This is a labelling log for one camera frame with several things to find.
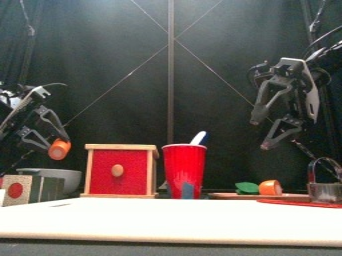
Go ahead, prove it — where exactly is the orange toy carrot bottom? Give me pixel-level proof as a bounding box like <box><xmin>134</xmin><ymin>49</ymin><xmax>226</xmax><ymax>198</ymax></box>
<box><xmin>47</xmin><ymin>138</ymin><xmax>72</xmax><ymax>162</ymax></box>

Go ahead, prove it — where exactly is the pale grey bowl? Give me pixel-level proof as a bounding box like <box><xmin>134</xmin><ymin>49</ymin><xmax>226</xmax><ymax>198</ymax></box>
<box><xmin>15</xmin><ymin>167</ymin><xmax>84</xmax><ymax>196</ymax></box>

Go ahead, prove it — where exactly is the toy carrot top with leaves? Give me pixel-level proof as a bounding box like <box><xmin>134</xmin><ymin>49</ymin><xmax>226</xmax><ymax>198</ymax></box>
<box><xmin>234</xmin><ymin>179</ymin><xmax>285</xmax><ymax>197</ymax></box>

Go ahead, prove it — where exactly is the wooden block with red dot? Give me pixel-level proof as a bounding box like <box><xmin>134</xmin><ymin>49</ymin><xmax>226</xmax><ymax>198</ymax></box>
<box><xmin>0</xmin><ymin>174</ymin><xmax>67</xmax><ymax>208</ymax></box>

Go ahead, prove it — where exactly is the blue and white utensil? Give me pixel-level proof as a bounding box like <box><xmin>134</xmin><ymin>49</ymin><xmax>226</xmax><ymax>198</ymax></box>
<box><xmin>189</xmin><ymin>130</ymin><xmax>211</xmax><ymax>147</ymax></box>

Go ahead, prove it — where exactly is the wooden box with red front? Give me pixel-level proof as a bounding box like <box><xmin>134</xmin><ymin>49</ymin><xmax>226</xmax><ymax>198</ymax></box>
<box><xmin>80</xmin><ymin>143</ymin><xmax>160</xmax><ymax>200</ymax></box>

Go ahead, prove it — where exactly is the wooden tray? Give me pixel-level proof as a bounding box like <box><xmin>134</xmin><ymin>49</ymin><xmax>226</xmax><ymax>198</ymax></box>
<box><xmin>207</xmin><ymin>192</ymin><xmax>313</xmax><ymax>201</ymax></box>

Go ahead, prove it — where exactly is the red plastic cup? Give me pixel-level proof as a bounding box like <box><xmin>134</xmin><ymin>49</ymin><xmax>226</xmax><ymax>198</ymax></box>
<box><xmin>160</xmin><ymin>143</ymin><xmax>209</xmax><ymax>200</ymax></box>

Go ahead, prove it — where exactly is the white cutting board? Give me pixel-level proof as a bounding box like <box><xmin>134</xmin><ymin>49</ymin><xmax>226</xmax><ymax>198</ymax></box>
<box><xmin>0</xmin><ymin>197</ymin><xmax>342</xmax><ymax>248</ymax></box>

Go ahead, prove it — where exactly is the thin diagonal brace wire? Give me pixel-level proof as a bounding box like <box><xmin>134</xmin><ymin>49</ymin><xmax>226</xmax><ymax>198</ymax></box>
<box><xmin>128</xmin><ymin>0</ymin><xmax>275</xmax><ymax>123</ymax></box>
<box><xmin>62</xmin><ymin>0</ymin><xmax>226</xmax><ymax>129</ymax></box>

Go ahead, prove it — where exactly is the small metal cup with handle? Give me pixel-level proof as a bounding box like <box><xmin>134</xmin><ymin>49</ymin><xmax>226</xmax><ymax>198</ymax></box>
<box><xmin>306</xmin><ymin>156</ymin><xmax>342</xmax><ymax>205</ymax></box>

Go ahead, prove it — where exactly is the vertical metal frame pole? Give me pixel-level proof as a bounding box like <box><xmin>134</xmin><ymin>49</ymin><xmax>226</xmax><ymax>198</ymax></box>
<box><xmin>167</xmin><ymin>0</ymin><xmax>175</xmax><ymax>145</ymax></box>

